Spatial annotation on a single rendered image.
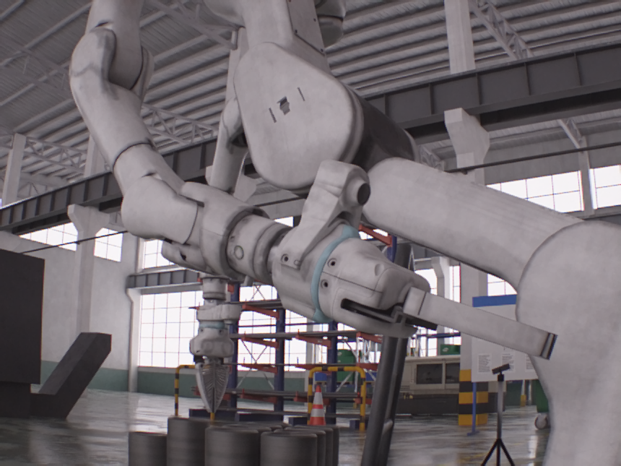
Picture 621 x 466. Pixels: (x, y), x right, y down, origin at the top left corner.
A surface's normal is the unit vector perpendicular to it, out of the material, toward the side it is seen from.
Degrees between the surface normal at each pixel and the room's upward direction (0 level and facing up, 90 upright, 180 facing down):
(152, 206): 92
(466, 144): 134
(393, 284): 111
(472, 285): 90
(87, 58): 97
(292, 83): 86
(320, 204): 77
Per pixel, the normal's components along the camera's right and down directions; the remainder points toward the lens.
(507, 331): -0.18, -0.09
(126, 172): -0.47, -0.11
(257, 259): -0.62, 0.06
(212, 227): -0.49, -0.36
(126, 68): 0.69, 0.41
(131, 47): 0.81, -0.38
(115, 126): -0.13, -0.52
